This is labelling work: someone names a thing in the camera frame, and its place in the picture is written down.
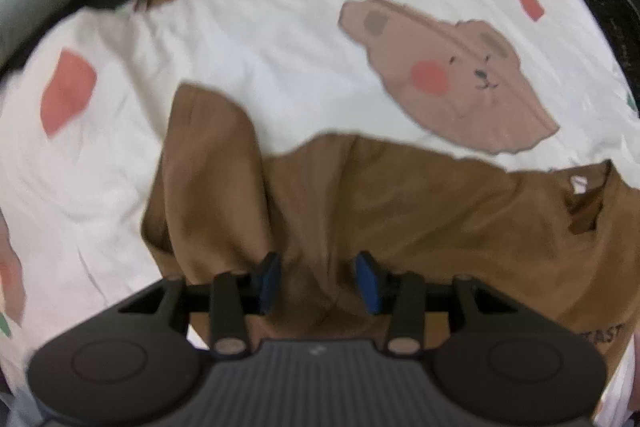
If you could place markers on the brown t-shirt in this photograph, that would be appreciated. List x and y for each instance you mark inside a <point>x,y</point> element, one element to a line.
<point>400,207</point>

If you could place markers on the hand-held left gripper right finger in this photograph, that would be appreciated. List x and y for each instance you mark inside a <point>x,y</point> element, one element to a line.
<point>370,282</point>

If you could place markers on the cream bear print blanket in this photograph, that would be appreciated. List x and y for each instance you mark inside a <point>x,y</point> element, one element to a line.
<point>225,32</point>

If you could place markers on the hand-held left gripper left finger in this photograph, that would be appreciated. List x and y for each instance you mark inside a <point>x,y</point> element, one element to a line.
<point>267,282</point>

